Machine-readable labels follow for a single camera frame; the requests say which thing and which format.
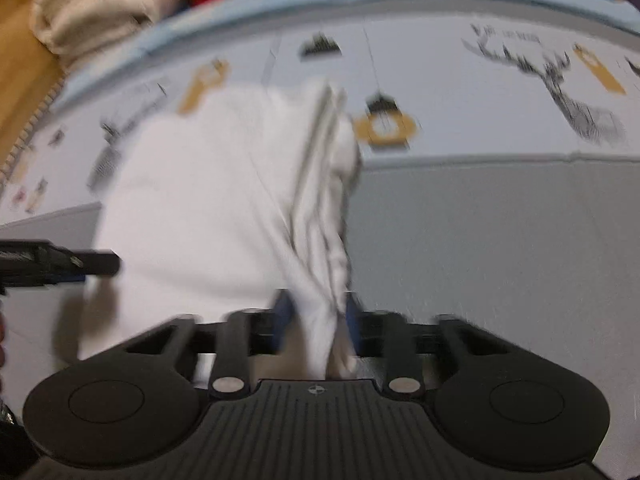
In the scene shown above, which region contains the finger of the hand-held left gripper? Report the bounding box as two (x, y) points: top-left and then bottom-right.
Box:
(0, 279), (86, 293)
(0, 239), (122, 281)

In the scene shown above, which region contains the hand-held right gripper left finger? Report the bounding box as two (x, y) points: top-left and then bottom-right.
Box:
(122, 288), (297, 402)

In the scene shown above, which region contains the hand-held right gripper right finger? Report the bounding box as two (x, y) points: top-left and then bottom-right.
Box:
(344, 292), (507, 402)

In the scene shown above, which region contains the white tank top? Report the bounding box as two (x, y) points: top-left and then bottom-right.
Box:
(77, 77), (365, 382)

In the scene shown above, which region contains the grey mattress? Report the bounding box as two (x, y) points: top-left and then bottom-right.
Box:
(0, 152), (640, 480)

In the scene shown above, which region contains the wooden headboard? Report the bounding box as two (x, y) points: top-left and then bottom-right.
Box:
(0, 0), (67, 172)

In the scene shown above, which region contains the deer print bed sheet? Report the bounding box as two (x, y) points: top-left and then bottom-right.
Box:
(0, 5), (640, 227)

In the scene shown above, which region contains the cream folded blanket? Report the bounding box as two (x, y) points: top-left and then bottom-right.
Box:
(30, 0), (184, 69)

